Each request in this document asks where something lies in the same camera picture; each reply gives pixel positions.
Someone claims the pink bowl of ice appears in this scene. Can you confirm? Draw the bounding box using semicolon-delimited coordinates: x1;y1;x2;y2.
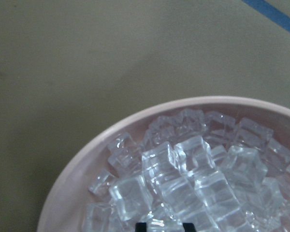
38;96;290;232

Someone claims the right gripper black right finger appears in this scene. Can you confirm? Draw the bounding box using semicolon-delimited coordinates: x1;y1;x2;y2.
183;223;196;232

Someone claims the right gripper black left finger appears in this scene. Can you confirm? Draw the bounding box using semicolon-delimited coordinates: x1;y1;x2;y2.
135;222;147;232

